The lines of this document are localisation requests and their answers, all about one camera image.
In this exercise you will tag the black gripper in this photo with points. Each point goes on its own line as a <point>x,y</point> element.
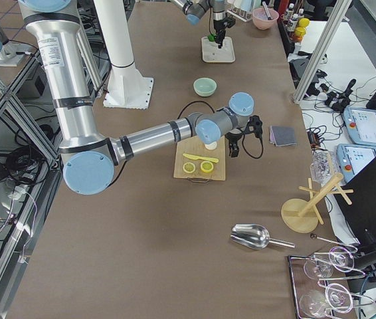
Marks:
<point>220,26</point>
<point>233,137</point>

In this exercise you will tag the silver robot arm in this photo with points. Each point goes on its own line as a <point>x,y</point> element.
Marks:
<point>194,11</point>
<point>89,158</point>

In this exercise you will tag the pink bowl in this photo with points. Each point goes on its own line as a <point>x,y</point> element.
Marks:
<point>261,20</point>

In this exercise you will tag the pale green bowl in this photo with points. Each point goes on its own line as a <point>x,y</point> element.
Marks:
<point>204,87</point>

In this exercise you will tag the beige rabbit print tray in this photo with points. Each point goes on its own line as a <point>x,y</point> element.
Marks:
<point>211,53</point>

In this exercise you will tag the upper lemon half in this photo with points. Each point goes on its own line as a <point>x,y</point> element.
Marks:
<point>207,166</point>

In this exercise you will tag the bamboo cutting board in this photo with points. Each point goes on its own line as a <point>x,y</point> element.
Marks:
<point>195,160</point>

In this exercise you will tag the yellow plastic knife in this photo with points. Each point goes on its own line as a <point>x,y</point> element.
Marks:
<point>204,158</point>

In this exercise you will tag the lower lemon slice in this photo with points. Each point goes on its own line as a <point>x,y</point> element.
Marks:
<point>189,167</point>

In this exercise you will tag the folded grey cloth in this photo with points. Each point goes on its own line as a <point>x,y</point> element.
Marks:
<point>282,136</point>

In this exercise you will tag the metal scoop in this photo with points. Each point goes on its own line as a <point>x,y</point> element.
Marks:
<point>256,237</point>

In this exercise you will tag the clear crystal glass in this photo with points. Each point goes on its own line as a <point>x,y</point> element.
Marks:
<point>322,168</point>

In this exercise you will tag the wooden mug tree stand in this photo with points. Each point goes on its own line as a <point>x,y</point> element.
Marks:
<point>303,216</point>

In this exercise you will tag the lower blue teach pendant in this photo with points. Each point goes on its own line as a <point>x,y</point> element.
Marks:
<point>353,158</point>

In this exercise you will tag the blue teach pendant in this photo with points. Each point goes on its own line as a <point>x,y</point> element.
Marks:
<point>361,125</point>
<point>353,158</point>

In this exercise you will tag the upper blue teach pendant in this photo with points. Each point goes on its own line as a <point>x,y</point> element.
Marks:
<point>361,125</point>

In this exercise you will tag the upper wine glass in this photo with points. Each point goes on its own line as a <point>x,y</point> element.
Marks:
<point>320,266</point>

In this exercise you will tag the wine glass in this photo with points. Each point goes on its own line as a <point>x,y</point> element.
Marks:
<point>334,298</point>
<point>320,266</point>

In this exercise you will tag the lower wine glass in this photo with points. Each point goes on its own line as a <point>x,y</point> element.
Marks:
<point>334,298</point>

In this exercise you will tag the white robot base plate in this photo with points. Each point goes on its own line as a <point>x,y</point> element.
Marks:
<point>122,93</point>

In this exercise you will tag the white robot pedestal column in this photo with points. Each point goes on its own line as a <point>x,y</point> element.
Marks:
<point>113,22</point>

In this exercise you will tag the aluminium frame post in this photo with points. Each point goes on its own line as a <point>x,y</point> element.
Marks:
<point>325,39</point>

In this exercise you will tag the black wire glass rack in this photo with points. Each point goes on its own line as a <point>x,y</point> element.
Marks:
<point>301,284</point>

